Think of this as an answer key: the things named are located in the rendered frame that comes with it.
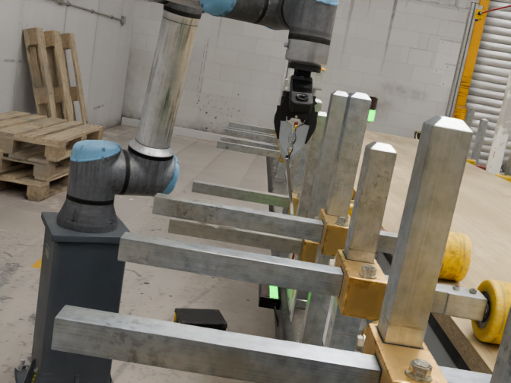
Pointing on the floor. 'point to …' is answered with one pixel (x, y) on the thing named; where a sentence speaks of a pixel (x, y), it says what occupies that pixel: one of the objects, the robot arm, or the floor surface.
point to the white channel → (501, 133)
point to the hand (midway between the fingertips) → (288, 157)
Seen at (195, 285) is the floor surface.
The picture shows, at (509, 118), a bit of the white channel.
